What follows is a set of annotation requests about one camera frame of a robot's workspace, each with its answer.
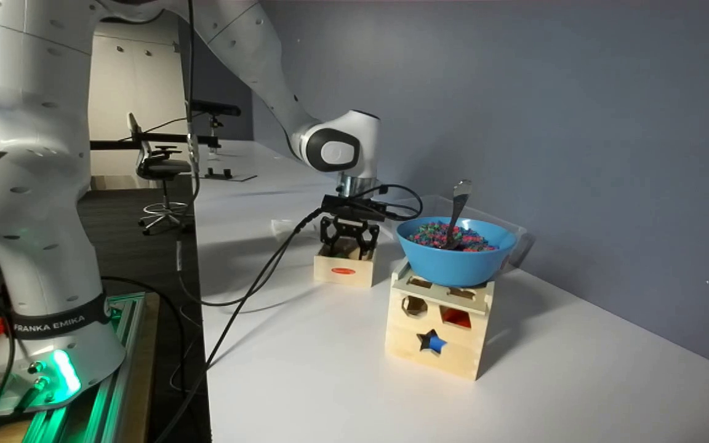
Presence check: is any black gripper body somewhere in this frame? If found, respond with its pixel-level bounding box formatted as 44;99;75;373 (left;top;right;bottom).
331;213;378;241

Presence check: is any open wooden box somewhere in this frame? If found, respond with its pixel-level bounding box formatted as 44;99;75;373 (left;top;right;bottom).
314;234;380;290

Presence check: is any wooden shape sorter box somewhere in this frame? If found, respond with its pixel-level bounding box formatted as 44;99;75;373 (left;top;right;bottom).
385;263;498;382

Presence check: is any clear plastic container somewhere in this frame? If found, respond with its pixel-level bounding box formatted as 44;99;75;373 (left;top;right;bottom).
485;214;540;271

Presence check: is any colourful bead pile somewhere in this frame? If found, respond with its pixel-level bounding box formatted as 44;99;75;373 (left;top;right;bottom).
407;216;503;255

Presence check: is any blue plastic bowl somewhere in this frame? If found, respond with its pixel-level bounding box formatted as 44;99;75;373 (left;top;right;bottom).
395;214;523;290

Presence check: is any metal spoon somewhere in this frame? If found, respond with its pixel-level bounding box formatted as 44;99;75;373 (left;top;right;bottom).
448;177;475;250

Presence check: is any small black tool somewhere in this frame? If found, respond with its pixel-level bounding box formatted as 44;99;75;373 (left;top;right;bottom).
199;165;240;186

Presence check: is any black office chair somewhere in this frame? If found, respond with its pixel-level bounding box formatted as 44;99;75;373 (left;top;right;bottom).
125;111;198;236

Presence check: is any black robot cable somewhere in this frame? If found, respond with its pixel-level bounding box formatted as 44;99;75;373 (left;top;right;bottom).
198;179;428;374

